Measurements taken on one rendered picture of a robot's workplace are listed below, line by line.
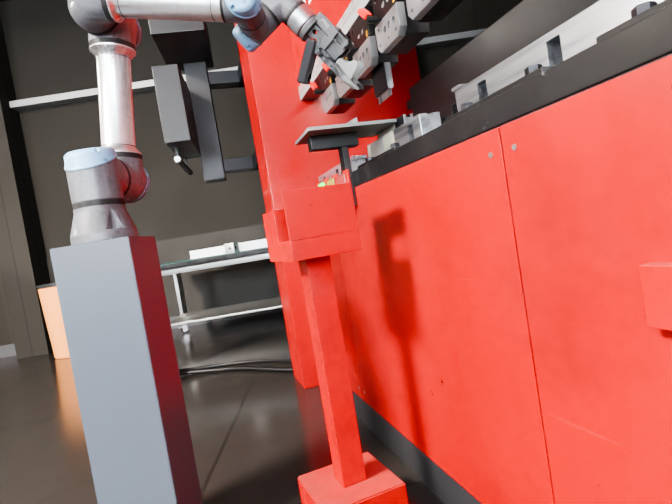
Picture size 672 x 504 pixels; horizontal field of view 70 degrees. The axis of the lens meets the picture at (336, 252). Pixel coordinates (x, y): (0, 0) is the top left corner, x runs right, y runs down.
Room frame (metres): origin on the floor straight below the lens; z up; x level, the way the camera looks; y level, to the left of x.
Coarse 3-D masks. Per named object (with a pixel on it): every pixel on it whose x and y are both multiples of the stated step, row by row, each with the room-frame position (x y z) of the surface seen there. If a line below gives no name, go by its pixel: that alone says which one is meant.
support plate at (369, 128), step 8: (376, 120) 1.38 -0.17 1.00; (384, 120) 1.38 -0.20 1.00; (392, 120) 1.39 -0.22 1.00; (312, 128) 1.32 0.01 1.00; (320, 128) 1.33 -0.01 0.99; (328, 128) 1.34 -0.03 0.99; (336, 128) 1.35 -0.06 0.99; (344, 128) 1.37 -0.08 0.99; (352, 128) 1.38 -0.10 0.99; (360, 128) 1.40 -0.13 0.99; (368, 128) 1.42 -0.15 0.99; (376, 128) 1.44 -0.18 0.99; (384, 128) 1.46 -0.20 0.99; (304, 136) 1.38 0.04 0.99; (360, 136) 1.52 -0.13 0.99; (368, 136) 1.55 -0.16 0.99; (296, 144) 1.48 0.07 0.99
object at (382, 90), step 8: (384, 64) 1.43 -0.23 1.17; (376, 72) 1.49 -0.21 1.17; (384, 72) 1.44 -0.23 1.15; (376, 80) 1.50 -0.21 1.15; (384, 80) 1.45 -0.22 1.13; (392, 80) 1.44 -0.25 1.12; (376, 88) 1.51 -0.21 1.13; (384, 88) 1.45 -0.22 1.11; (376, 96) 1.52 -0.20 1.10; (384, 96) 1.48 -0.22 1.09
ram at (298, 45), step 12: (312, 0) 1.88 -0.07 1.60; (324, 0) 1.75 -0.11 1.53; (336, 0) 1.64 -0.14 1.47; (348, 0) 1.54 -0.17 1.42; (360, 0) 1.45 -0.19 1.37; (324, 12) 1.77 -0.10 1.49; (336, 12) 1.66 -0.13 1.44; (336, 24) 1.67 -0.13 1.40; (348, 24) 1.57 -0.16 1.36; (300, 48) 2.15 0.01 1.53; (300, 60) 2.18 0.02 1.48; (300, 96) 2.28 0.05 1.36; (312, 96) 2.25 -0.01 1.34
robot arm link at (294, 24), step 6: (300, 6) 1.27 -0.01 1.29; (306, 6) 1.27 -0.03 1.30; (294, 12) 1.26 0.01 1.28; (300, 12) 1.26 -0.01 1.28; (306, 12) 1.27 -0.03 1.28; (312, 12) 1.28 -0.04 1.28; (294, 18) 1.27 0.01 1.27; (300, 18) 1.26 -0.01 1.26; (306, 18) 1.26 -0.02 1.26; (288, 24) 1.29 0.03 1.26; (294, 24) 1.28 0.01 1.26; (300, 24) 1.27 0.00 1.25; (294, 30) 1.29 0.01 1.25; (300, 30) 1.28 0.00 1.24
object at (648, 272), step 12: (648, 264) 0.51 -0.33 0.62; (660, 264) 0.50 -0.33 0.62; (648, 276) 0.51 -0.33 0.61; (660, 276) 0.50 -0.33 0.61; (648, 288) 0.51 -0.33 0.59; (660, 288) 0.50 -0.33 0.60; (648, 300) 0.52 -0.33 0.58; (660, 300) 0.50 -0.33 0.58; (648, 312) 0.52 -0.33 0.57; (660, 312) 0.50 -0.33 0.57; (648, 324) 0.52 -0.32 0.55; (660, 324) 0.51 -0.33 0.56
